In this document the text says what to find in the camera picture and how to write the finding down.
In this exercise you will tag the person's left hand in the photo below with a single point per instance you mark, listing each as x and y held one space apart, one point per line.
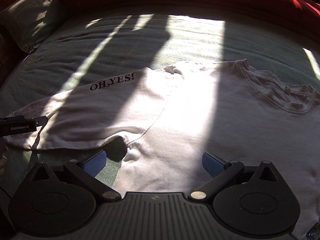
3 158

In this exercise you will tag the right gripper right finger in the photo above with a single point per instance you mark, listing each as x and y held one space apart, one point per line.
222 173

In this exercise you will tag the white printed t-shirt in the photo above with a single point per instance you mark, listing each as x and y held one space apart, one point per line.
168 118

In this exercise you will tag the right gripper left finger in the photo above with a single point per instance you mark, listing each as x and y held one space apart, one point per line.
83 173

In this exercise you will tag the green plaid bed sheet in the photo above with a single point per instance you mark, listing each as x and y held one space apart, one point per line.
93 47

